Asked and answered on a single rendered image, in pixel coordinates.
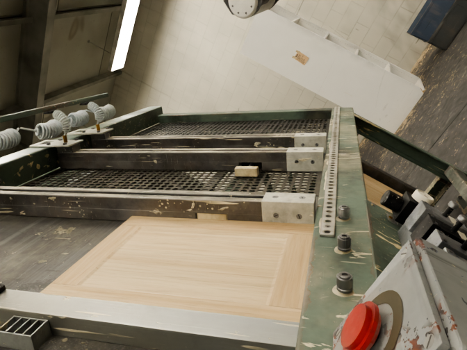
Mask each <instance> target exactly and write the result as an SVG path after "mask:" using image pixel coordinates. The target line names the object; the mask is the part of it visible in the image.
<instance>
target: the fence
mask: <svg viewBox="0 0 467 350"><path fill-rule="evenodd" d="M13 315H15V316H20V317H30V318H36V319H45V320H48V321H49V325H50V328H51V332H52V334H54V335H63V336H68V337H73V338H82V339H87V340H96V341H101V342H110V343H116V344H124V345H129V346H135V347H143V348H148V349H158V350H295V347H296V342H297V334H298V329H299V324H300V323H299V322H287V321H281V320H275V319H263V318H256V317H245V316H238V315H227V314H220V313H214V312H202V311H196V310H184V309H178V308H166V307H159V306H148V305H141V304H134V303H123V302H116V301H105V300H98V299H86V298H81V297H69V296H62V295H56V294H44V293H37V292H26V291H19V290H8V289H5V290H4V291H3V292H2V293H1V294H0V326H3V325H4V324H5V323H6V322H7V321H8V320H9V319H11V318H12V317H13Z"/></svg>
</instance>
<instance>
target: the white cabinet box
mask: <svg viewBox="0 0 467 350"><path fill-rule="evenodd" d="M240 53H241V54H243V55H244V56H247V57H248V58H251V59H252V60H254V61H256V62H258V63H260V64H262V65H263V66H265V67H267V68H269V69H271V70H273V71H274V72H276V73H278V74H281V75H282V76H285V77H286V78H288V79H290V80H292V81H294V82H296V83H297V84H299V85H301V86H303V87H305V88H307V89H309V90H310V91H312V92H315V93H316V94H319V95H320V96H322V97H324V98H326V99H328V100H330V101H331V102H333V103H335V104H337V105H339V106H341V107H343V108H351V107H353V110H354V113H356V114H357V115H359V116H361V117H363V118H365V119H367V120H369V121H370V122H372V123H374V124H376V125H378V126H381V127H382V128H384V129H386V130H387V131H390V132H392V133H393V134H394V133H395V132H396V131H397V129H398V128H399V126H400V125H401V123H402V122H403V121H404V120H405V118H406V117H407V115H408V114H409V113H410V112H411V110H412V109H413V107H414V106H415V105H416V103H417V102H418V100H419V99H420V98H421V97H422V95H423V94H424V91H425V89H424V86H423V83H422V81H421V79H420V78H419V77H417V76H415V75H413V74H411V73H409V72H407V71H405V70H403V69H401V68H399V67H398V66H396V65H394V64H392V63H390V62H388V61H386V60H384V59H382V58H380V57H378V56H376V55H375V54H373V53H371V52H369V51H366V50H365V49H362V48H361V47H358V46H357V45H355V44H352V43H351V42H349V41H347V40H345V39H343V38H341V37H339V36H337V35H335V34H333V33H331V32H329V31H328V30H326V29H324V28H322V27H320V26H318V25H316V24H314V23H312V22H310V21H308V20H306V19H304V18H303V17H300V16H299V15H296V14H295V13H293V12H291V11H289V10H286V9H285V8H282V7H281V6H279V5H277V4H275V5H274V6H273V7H272V8H271V9H269V10H266V11H264V12H261V13H259V14H257V15H255V17H254V20H253V22H252V25H251V27H250V29H249V32H248V34H247V37H246V38H245V41H244V44H243V47H242V49H241V50H240Z"/></svg>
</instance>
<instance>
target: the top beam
mask: <svg viewBox="0 0 467 350"><path fill-rule="evenodd" d="M161 113H163V109H162V106H152V107H147V108H143V109H141V110H138V111H135V112H132V113H129V114H127V115H123V116H121V117H117V118H115V119H112V120H109V121H107V122H103V123H100V124H99V126H100V128H106V127H109V128H113V130H111V131H110V132H111V136H112V137H113V136H130V135H133V134H135V133H137V132H140V131H142V130H144V129H146V128H149V127H150V126H153V125H155V124H157V123H159V122H158V115H159V114H161ZM75 138H78V139H79V140H83V141H82V142H80V146H81V149H92V142H91V135H67V139H68V140H74V139H75ZM57 153H58V152H57V148H56V147H30V148H27V149H24V150H21V151H18V152H15V153H12V154H9V155H7V156H4V157H1V158H0V186H12V187H17V186H19V185H21V184H23V183H26V182H28V181H31V180H33V179H34V178H37V177H39V176H41V175H43V174H46V173H48V172H51V171H53V170H55V169H57V168H59V167H60V164H59V160H58V154H57Z"/></svg>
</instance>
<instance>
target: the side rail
mask: <svg viewBox="0 0 467 350"><path fill-rule="evenodd" d="M331 111H332V108H310V109H290V110H249V111H228V112H187V113H166V114H162V115H159V123H182V122H234V121H261V120H287V119H331Z"/></svg>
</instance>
